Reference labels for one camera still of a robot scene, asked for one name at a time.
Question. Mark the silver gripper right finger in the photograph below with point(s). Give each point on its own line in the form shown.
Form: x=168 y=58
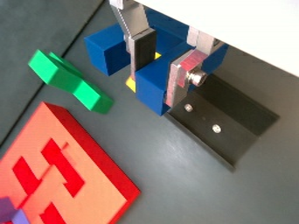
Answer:
x=186 y=70

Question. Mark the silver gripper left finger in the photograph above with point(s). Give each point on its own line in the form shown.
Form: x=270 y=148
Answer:
x=140 y=35

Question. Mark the blue U-shaped block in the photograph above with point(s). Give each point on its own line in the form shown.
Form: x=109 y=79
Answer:
x=109 y=56

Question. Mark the yellow long bar block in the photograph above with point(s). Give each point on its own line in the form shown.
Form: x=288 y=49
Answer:
x=132 y=81

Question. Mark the green arch-shaped block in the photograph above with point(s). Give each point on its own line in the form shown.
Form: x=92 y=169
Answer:
x=61 y=74

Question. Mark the red slotted base block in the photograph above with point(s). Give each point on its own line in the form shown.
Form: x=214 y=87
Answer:
x=58 y=176

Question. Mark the purple U-shaped block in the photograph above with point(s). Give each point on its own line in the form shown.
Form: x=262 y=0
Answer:
x=10 y=214

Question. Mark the black angle bracket fixture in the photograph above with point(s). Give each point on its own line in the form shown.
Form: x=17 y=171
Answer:
x=222 y=119

